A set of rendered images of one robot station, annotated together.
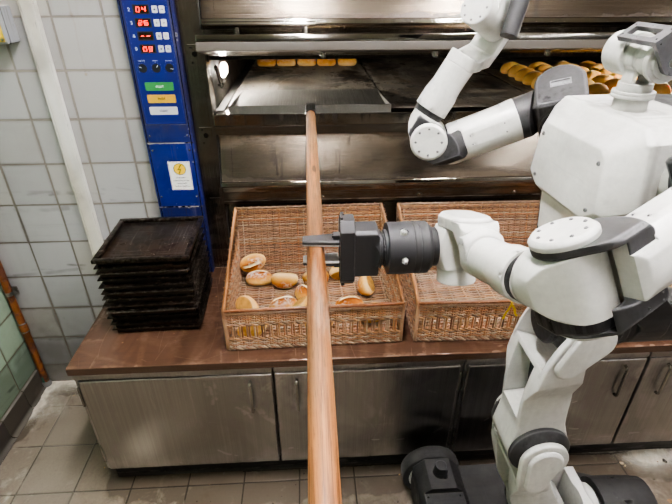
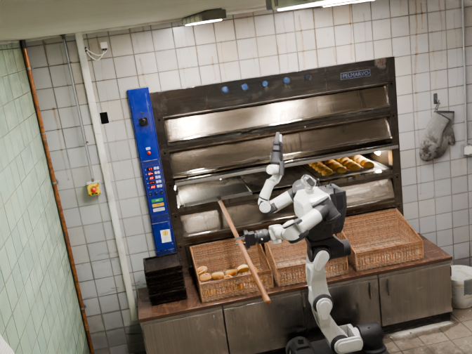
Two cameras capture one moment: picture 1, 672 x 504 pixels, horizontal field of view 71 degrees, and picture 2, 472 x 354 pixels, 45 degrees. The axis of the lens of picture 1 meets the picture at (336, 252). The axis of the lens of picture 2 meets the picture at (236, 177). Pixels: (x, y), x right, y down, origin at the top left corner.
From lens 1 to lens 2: 290 cm
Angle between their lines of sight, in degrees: 15
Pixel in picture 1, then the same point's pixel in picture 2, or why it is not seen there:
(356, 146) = (239, 211)
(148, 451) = not seen: outside the picture
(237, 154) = (189, 223)
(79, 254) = (116, 282)
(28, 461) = not seen: outside the picture
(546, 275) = (286, 231)
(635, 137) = (307, 201)
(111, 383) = (156, 324)
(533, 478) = (322, 312)
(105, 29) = (135, 182)
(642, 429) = (392, 316)
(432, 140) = (265, 206)
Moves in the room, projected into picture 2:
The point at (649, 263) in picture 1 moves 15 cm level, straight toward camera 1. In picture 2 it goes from (301, 225) to (290, 234)
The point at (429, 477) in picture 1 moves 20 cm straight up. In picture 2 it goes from (296, 345) to (293, 320)
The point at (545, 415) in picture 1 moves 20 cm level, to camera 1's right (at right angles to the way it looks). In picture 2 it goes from (320, 289) to (349, 284)
